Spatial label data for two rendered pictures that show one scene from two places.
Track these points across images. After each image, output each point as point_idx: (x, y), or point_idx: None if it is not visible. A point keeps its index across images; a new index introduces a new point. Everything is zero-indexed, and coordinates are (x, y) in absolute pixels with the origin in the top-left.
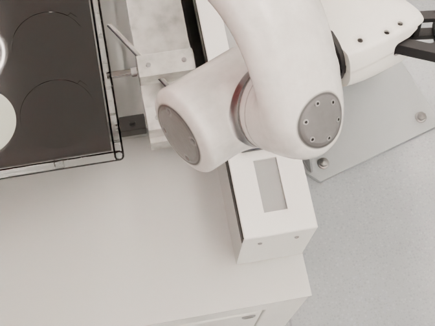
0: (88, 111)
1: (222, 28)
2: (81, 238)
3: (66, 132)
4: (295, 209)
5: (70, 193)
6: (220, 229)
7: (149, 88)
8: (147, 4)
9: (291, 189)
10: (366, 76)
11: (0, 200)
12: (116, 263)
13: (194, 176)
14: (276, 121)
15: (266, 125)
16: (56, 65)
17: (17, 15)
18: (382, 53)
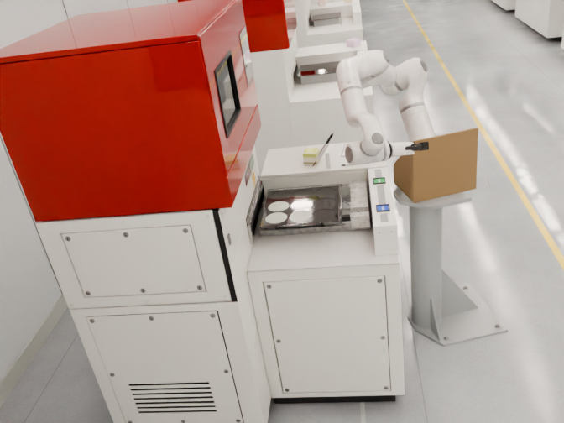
0: (333, 214)
1: (376, 192)
2: (325, 248)
3: (326, 217)
4: (390, 221)
5: (324, 240)
6: (371, 248)
7: None
8: (357, 199)
9: (390, 218)
10: (398, 153)
11: (302, 241)
12: (335, 253)
13: (365, 238)
14: (367, 137)
15: (365, 139)
16: (326, 206)
17: (316, 198)
18: (401, 147)
